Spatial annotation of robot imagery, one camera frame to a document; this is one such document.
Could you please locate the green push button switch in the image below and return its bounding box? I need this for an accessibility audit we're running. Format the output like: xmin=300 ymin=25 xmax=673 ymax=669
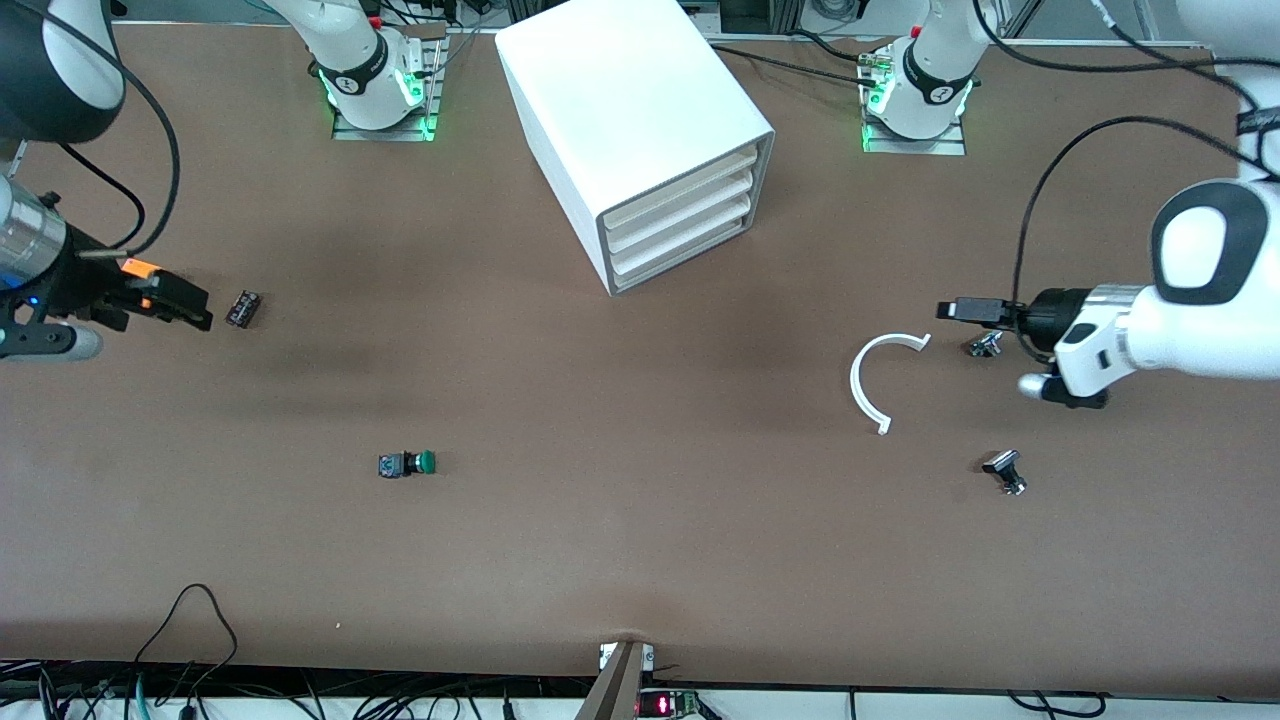
xmin=378 ymin=449 xmax=438 ymax=480

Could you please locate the white drawer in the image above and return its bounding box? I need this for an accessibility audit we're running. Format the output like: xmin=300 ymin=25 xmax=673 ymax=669
xmin=608 ymin=190 xmax=753 ymax=271
xmin=611 ymin=210 xmax=751 ymax=291
xmin=600 ymin=146 xmax=763 ymax=231
xmin=604 ymin=168 xmax=758 ymax=251

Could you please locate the white drawer cabinet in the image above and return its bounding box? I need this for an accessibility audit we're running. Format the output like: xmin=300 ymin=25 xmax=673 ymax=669
xmin=495 ymin=0 xmax=776 ymax=298

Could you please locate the white curved plastic strip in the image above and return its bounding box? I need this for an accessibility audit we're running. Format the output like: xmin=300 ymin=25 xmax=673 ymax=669
xmin=850 ymin=332 xmax=933 ymax=437

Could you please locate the black and silver knob part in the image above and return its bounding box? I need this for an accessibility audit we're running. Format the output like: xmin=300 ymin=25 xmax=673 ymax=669
xmin=981 ymin=449 xmax=1029 ymax=497

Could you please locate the device with red display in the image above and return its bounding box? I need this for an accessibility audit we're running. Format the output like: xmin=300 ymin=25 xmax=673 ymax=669
xmin=637 ymin=688 xmax=701 ymax=719

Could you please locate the orange button enclosure box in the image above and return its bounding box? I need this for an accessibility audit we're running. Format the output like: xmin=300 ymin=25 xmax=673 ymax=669
xmin=120 ymin=257 xmax=163 ymax=307

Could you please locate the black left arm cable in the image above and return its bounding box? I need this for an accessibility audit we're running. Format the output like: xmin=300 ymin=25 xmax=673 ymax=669
xmin=1012 ymin=115 xmax=1280 ymax=311

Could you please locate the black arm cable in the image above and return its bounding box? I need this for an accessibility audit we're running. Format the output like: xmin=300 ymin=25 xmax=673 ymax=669
xmin=1012 ymin=115 xmax=1280 ymax=311
xmin=55 ymin=25 xmax=183 ymax=256

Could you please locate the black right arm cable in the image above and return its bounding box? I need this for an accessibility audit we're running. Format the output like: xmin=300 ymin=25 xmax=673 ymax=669
xmin=55 ymin=25 xmax=183 ymax=256

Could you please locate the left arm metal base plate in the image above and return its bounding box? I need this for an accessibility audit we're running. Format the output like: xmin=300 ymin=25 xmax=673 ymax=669
xmin=860 ymin=40 xmax=969 ymax=157

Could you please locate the black looped cable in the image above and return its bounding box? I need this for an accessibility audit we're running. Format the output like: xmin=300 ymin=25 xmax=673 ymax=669
xmin=133 ymin=584 xmax=239 ymax=691

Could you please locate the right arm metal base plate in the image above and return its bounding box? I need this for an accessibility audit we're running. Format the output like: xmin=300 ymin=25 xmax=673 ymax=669
xmin=330 ymin=25 xmax=446 ymax=143

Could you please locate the black cable behind cabinet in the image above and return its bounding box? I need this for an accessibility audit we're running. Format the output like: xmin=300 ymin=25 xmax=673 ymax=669
xmin=700 ymin=42 xmax=886 ymax=81

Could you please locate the tangled black cable bundle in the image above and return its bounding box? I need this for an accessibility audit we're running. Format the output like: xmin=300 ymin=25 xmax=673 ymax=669
xmin=0 ymin=655 xmax=601 ymax=720

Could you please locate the brown grey camera post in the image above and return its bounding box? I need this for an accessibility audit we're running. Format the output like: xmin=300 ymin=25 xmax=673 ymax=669
xmin=575 ymin=640 xmax=646 ymax=720

